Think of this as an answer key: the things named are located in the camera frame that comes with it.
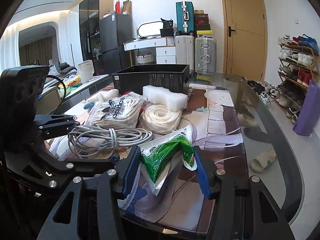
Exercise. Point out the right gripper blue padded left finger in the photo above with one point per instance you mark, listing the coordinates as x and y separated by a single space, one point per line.
115 184

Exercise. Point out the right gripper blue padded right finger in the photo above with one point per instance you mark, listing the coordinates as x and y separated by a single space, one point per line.
261 216

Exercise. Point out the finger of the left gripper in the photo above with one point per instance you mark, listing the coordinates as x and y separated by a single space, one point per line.
57 129
42 120

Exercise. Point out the bagged adidas socks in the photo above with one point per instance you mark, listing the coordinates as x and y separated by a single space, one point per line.
119 112

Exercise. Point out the green white plastic packet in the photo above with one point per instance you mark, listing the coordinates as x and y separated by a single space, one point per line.
160 156

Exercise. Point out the white foam wrap piece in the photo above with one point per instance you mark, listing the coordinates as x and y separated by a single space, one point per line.
163 96

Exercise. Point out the beige slipper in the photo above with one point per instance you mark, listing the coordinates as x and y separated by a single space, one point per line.
263 161

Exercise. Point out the anime print table mat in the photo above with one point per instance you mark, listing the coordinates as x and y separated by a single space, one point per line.
180 204

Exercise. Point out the white electric kettle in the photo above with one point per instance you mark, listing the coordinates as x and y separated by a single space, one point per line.
86 70

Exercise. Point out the black cardboard box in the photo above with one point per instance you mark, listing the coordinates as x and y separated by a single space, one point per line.
170 76

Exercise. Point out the purple bag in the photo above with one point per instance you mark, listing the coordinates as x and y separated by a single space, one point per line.
309 114

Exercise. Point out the black refrigerator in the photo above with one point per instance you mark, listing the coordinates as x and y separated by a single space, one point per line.
115 30

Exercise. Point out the woven laundry basket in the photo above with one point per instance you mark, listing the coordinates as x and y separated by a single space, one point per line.
145 59

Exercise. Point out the tall dark glass cabinet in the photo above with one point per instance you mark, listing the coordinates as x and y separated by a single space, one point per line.
90 13

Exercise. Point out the white drawer desk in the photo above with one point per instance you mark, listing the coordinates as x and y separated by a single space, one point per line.
165 50

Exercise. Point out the oval mirror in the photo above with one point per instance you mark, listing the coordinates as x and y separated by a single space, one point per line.
150 29

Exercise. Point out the wooden shoe rack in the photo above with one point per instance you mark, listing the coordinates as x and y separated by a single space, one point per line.
298 58

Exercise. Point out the white suitcase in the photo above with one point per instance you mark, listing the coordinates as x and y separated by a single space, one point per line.
185 50

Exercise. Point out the wooden door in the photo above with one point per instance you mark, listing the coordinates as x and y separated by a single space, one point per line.
245 48

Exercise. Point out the silver suitcase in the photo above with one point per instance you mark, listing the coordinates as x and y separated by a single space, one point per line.
205 55

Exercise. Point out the teal suitcase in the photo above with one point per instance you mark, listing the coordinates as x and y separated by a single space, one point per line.
185 18

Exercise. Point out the stacked shoe boxes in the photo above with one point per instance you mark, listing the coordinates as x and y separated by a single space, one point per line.
202 24

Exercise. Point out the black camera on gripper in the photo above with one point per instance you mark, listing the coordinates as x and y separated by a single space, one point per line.
20 90

